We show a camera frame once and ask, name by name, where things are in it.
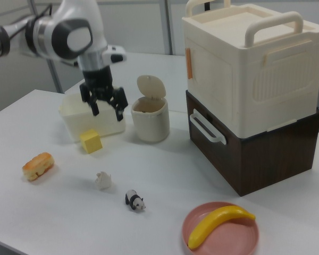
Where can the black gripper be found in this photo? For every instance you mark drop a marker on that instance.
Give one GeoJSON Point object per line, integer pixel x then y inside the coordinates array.
{"type": "Point", "coordinates": [98, 79]}

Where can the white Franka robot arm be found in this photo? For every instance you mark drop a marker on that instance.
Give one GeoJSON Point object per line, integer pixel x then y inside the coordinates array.
{"type": "Point", "coordinates": [69, 34]}

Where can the cream mini trash can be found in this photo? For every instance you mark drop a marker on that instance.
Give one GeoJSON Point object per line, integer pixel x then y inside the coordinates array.
{"type": "Point", "coordinates": [150, 122]}

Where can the white plastic open bin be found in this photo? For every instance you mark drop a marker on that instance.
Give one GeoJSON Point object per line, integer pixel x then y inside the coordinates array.
{"type": "Point", "coordinates": [95, 126]}

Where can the yellow foam cube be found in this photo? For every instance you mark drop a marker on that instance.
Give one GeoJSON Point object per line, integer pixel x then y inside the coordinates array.
{"type": "Point", "coordinates": [91, 141]}

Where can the crumpled white paper ball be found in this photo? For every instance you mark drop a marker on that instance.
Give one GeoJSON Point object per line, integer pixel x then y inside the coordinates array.
{"type": "Point", "coordinates": [103, 181]}

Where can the toy bread loaf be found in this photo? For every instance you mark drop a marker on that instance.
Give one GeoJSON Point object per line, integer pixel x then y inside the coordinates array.
{"type": "Point", "coordinates": [38, 166]}

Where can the toy panda figurine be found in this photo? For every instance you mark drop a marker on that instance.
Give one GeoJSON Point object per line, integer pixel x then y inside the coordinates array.
{"type": "Point", "coordinates": [134, 200]}

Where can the cream plastic storage box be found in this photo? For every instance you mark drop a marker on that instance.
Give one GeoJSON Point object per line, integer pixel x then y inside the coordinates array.
{"type": "Point", "coordinates": [244, 79]}

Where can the black pole stand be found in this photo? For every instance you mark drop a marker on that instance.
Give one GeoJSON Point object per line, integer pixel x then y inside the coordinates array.
{"type": "Point", "coordinates": [207, 4]}

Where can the yellow toy banana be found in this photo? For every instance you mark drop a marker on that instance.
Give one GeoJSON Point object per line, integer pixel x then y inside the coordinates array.
{"type": "Point", "coordinates": [215, 221]}

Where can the dark brown wooden box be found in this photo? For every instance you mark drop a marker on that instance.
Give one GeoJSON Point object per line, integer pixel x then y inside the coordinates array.
{"type": "Point", "coordinates": [260, 162]}

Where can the pink plate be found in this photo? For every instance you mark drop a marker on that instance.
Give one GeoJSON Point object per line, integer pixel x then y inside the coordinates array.
{"type": "Point", "coordinates": [228, 236]}

